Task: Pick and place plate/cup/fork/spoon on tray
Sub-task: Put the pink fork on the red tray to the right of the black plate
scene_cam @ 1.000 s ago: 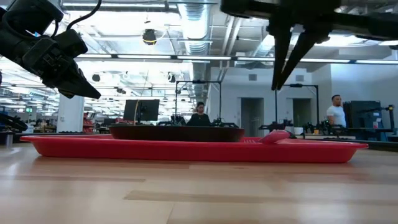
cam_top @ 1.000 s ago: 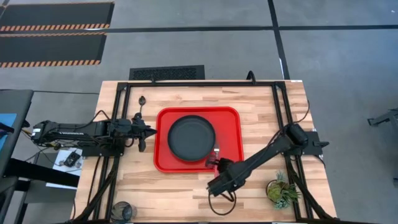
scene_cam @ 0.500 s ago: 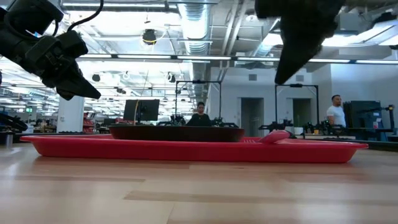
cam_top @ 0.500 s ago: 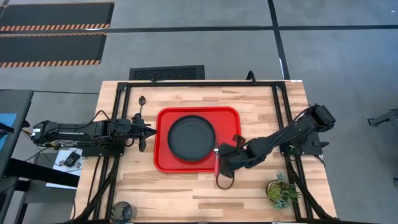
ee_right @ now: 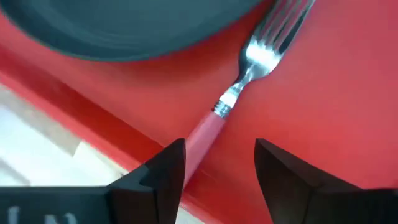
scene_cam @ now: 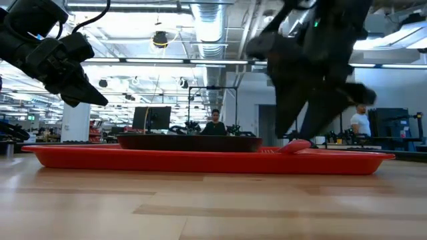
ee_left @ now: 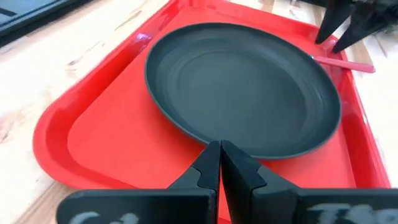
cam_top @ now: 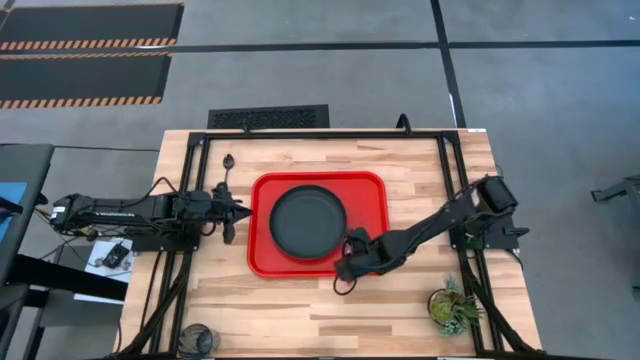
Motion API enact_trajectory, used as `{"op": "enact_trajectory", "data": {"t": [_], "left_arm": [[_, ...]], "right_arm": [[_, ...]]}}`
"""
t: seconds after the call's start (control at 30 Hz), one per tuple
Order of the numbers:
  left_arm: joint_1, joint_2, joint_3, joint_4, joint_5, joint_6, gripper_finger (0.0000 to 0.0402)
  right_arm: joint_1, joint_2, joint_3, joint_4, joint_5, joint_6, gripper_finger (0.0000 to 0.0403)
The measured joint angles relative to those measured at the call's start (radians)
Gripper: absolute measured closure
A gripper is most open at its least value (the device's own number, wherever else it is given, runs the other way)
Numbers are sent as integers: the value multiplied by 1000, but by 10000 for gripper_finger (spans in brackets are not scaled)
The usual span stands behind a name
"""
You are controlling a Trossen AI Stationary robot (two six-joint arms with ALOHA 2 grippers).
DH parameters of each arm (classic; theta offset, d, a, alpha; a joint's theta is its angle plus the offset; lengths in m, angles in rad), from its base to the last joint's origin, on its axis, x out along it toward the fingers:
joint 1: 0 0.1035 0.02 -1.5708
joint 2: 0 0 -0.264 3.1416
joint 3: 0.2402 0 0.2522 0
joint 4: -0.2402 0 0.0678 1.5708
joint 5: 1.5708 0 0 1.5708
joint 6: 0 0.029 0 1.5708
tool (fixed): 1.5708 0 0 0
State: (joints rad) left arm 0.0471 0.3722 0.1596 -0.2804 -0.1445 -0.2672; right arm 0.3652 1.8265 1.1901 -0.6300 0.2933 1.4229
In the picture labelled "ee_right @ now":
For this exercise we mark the red plastic tray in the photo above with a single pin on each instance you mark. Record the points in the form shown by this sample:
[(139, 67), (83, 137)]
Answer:
[(326, 124)]

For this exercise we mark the dark round plate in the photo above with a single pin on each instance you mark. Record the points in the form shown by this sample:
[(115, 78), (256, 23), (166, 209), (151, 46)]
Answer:
[(124, 28)]

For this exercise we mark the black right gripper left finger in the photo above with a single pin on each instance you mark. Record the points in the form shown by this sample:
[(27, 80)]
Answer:
[(140, 199)]

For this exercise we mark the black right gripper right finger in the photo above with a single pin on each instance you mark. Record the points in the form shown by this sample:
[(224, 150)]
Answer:
[(304, 196)]

